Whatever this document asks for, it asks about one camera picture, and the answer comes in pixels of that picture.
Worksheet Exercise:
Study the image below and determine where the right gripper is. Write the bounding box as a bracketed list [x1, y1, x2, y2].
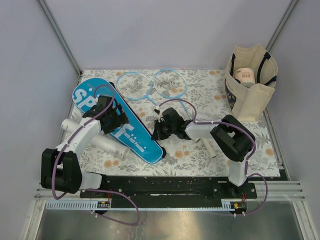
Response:
[151, 118, 176, 141]

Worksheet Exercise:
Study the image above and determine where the blue racket cover bag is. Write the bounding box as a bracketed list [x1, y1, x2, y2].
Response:
[72, 78, 167, 165]

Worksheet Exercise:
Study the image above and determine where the white shuttlecock tube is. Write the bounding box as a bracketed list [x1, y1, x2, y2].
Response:
[61, 118, 131, 160]

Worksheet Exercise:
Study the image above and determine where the blue badminton racket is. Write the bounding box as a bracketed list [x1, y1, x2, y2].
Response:
[115, 71, 160, 111]
[152, 68, 218, 159]

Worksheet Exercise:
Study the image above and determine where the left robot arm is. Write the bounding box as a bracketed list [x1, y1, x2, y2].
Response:
[40, 96, 129, 199]

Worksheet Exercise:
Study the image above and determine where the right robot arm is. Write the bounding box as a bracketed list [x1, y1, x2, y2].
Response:
[151, 107, 257, 198]

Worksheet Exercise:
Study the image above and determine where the floral table mat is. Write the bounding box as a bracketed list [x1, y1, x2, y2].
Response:
[79, 69, 280, 177]

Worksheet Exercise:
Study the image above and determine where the beige canvas tote bag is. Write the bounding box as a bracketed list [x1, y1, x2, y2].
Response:
[223, 44, 278, 122]

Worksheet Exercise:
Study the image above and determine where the paper roll in tote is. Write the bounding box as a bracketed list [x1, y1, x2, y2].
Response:
[233, 67, 256, 86]

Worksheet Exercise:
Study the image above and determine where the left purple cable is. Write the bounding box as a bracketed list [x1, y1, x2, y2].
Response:
[51, 84, 116, 201]

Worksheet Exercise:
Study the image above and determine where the purple cable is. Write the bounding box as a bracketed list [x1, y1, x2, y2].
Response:
[51, 84, 116, 201]
[154, 98, 269, 216]

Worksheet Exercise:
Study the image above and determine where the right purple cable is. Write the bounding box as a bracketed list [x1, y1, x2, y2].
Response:
[154, 98, 269, 216]

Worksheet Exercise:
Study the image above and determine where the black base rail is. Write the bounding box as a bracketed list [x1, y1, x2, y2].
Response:
[80, 175, 257, 209]

